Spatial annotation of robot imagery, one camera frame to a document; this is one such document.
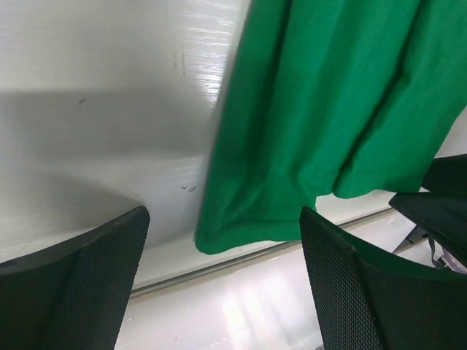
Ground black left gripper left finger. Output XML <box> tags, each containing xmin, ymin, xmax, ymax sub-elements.
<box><xmin>1</xmin><ymin>206</ymin><xmax>150</xmax><ymax>349</ymax></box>

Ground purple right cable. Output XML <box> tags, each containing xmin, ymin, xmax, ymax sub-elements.
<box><xmin>428</xmin><ymin>235</ymin><xmax>467</xmax><ymax>274</ymax></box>

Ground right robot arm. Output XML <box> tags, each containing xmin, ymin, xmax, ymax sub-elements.
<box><xmin>389</xmin><ymin>154</ymin><xmax>466</xmax><ymax>275</ymax></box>

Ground green t shirt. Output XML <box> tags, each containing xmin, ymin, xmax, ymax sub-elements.
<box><xmin>194</xmin><ymin>1</ymin><xmax>466</xmax><ymax>254</ymax></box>

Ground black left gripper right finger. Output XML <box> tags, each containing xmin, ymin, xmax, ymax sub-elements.
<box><xmin>299</xmin><ymin>207</ymin><xmax>466</xmax><ymax>349</ymax></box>

